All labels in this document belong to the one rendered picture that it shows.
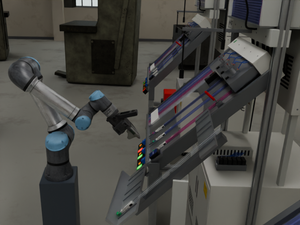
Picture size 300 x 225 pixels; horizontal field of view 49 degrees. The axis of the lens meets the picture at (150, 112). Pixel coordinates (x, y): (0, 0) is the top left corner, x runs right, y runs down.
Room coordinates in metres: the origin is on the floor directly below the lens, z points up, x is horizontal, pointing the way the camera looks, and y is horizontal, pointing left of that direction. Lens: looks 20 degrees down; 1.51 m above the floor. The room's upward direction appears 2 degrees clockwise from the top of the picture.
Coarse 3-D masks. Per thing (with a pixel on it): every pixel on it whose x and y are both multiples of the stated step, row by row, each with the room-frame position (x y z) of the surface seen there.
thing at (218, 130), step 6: (216, 132) 0.99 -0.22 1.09; (210, 138) 0.99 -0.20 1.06; (198, 144) 1.01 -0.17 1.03; (204, 144) 1.00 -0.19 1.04; (192, 150) 1.00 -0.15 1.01; (186, 156) 1.00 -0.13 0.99; (180, 162) 1.00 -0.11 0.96; (174, 168) 1.00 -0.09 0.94; (168, 174) 1.00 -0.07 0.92; (156, 180) 1.01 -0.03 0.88; (150, 186) 1.01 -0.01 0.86; (144, 192) 1.01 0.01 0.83; (138, 198) 1.01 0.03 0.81; (120, 210) 1.03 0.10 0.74
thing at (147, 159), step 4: (148, 116) 2.05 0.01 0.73; (148, 120) 1.98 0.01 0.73; (148, 124) 1.91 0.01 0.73; (148, 128) 1.84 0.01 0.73; (148, 132) 1.78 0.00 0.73; (148, 136) 1.73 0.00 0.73; (148, 140) 1.67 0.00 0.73; (148, 144) 1.62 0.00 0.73; (148, 148) 1.57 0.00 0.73; (148, 152) 1.53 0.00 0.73; (148, 156) 1.49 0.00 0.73; (148, 160) 1.44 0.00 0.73
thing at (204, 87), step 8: (224, 56) 2.06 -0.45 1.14; (216, 64) 2.04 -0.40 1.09; (224, 80) 1.71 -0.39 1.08; (200, 88) 1.85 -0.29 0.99; (216, 88) 1.69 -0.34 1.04; (224, 88) 1.61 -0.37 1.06; (240, 88) 1.48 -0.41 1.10; (208, 96) 1.66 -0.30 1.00; (216, 96) 1.59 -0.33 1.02; (232, 96) 1.46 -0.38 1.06; (208, 104) 1.57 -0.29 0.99
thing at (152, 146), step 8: (168, 112) 1.88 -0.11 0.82; (160, 120) 1.86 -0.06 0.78; (168, 120) 1.76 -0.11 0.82; (176, 120) 1.70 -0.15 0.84; (152, 128) 1.83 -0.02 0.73; (168, 128) 1.66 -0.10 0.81; (176, 128) 1.58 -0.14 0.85; (152, 136) 1.71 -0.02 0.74; (168, 136) 1.56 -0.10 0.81; (176, 136) 1.49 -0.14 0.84; (152, 144) 1.60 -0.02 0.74; (160, 144) 1.54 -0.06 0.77; (168, 144) 1.48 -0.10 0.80
